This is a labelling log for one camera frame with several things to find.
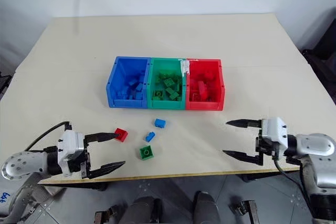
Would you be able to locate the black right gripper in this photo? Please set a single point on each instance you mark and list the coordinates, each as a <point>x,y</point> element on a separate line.
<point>267,148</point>

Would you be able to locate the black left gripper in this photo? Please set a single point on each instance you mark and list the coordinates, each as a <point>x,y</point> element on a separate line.
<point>86,161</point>

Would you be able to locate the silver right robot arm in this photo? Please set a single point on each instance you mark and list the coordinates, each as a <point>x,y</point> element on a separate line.
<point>316,143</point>

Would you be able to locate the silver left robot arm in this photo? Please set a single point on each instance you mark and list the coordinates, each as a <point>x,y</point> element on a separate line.
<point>21,164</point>

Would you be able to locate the red square toy block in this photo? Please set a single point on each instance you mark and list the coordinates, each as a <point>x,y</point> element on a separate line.
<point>121,134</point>

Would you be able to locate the green square toy block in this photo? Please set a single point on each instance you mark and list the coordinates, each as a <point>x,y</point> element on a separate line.
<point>146,152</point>

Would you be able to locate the small blue notched block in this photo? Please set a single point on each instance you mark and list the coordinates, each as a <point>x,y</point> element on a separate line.
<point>149,137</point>

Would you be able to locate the blue plastic bin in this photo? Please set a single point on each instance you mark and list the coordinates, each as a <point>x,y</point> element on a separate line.
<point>126,103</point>

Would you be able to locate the red plastic bin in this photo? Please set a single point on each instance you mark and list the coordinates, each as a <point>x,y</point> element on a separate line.
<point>202,105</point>

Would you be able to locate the blue rectangular toy block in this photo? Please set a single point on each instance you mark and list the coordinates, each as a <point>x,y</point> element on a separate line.
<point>160,123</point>

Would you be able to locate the dark rounded robot leg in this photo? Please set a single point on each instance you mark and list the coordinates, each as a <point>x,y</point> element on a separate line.
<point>206,208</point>
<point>143,211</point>

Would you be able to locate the green plastic bin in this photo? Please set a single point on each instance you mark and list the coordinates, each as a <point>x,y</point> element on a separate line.
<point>165,104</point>

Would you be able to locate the white tape strip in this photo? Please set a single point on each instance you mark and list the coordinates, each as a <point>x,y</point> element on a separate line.
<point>184,67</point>

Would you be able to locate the dark metal stand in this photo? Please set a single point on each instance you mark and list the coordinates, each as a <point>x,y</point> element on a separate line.
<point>4,83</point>

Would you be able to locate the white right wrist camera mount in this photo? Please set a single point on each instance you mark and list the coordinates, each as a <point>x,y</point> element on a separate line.
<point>275,129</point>

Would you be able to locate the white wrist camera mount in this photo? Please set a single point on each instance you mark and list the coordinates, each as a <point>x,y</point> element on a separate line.
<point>71,144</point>
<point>275,129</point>

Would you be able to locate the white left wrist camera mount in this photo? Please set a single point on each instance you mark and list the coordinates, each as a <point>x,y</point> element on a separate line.
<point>71,144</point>

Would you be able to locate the metal table caster bracket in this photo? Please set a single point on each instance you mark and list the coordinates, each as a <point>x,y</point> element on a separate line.
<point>105,214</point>
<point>246,209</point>

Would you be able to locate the black equipment frame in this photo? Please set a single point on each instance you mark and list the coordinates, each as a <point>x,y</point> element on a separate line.
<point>321,61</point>

